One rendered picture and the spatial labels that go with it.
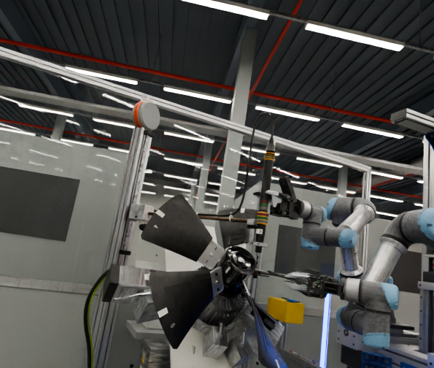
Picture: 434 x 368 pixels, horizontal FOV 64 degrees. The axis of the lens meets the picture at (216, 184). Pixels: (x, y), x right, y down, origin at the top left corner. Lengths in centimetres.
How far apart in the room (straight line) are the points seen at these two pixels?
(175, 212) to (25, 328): 93
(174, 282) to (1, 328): 101
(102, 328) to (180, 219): 69
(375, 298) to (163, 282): 65
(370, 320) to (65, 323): 133
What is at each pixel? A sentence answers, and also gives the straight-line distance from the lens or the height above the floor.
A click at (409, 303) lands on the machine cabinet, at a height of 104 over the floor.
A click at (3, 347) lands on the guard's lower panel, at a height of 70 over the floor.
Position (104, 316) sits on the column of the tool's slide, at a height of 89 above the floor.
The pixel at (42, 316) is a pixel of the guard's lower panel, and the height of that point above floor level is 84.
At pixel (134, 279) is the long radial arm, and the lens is 124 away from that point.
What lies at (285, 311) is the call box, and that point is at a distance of 169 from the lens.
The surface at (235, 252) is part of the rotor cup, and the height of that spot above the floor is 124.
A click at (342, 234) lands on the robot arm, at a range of 145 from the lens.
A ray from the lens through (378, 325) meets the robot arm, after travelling 122.
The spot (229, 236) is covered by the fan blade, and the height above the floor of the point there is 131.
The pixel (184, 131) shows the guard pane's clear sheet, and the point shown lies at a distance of 206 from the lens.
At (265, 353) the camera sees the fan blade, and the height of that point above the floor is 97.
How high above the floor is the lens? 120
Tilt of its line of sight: 12 degrees up
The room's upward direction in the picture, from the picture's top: 9 degrees clockwise
